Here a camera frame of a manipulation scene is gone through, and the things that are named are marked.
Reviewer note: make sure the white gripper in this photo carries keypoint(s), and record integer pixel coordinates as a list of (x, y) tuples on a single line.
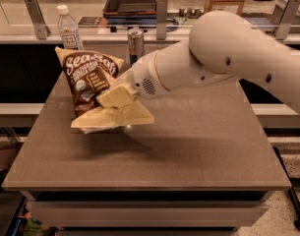
[(144, 77)]

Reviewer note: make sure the brown sea salt chip bag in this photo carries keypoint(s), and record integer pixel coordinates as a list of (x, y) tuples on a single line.
[(89, 73)]

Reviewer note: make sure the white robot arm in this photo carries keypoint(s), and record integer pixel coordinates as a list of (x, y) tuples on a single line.
[(221, 46)]

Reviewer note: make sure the silver drink can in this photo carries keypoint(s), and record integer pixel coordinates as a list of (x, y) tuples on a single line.
[(135, 44)]

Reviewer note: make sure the dark book on counter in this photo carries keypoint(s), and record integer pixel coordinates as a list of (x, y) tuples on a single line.
[(89, 22)]

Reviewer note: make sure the open orange tray box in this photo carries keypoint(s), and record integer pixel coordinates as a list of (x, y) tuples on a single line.
[(130, 8)]

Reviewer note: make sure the clear plastic water bottle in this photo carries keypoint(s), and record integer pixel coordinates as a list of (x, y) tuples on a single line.
[(68, 29)]

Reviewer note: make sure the glass barrier panel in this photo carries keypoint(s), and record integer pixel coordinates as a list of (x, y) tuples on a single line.
[(90, 10)]

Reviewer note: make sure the middle metal glass bracket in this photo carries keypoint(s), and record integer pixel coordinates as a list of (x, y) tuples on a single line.
[(161, 18)]

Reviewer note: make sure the metal glass bracket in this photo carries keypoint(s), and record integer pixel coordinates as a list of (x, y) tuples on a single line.
[(161, 18), (40, 27), (282, 18)]

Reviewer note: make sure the left metal glass bracket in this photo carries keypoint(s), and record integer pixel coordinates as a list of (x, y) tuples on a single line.
[(40, 27)]

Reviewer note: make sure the right metal glass bracket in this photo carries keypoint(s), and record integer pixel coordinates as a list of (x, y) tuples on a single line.
[(282, 18)]

